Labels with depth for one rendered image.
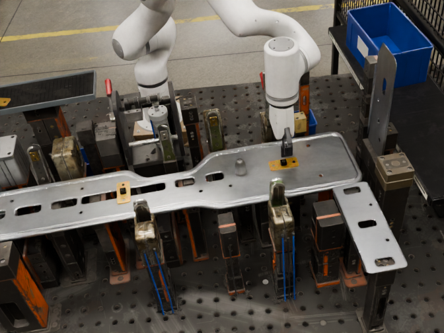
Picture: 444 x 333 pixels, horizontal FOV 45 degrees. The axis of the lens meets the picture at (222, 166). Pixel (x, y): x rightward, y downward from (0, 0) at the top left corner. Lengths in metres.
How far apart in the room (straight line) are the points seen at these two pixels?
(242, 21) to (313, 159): 0.47
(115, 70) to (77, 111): 1.57
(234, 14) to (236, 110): 0.96
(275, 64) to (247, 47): 2.69
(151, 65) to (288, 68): 0.77
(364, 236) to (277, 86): 0.43
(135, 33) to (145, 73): 0.20
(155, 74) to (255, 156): 0.56
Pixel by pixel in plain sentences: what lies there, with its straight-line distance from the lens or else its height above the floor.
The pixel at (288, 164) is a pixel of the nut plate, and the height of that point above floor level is 1.00.
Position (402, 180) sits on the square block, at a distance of 1.50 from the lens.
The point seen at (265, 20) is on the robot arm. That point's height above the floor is 1.42.
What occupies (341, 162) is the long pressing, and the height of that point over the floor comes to 1.00.
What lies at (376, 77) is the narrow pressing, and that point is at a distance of 1.51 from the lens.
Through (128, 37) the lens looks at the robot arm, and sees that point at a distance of 1.84.
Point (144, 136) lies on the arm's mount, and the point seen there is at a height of 0.77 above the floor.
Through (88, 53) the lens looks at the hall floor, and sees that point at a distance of 4.26.
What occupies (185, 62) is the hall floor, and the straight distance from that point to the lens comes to 3.90.
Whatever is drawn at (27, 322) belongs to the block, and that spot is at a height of 0.74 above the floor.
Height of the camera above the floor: 2.08
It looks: 44 degrees down
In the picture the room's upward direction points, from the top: 8 degrees counter-clockwise
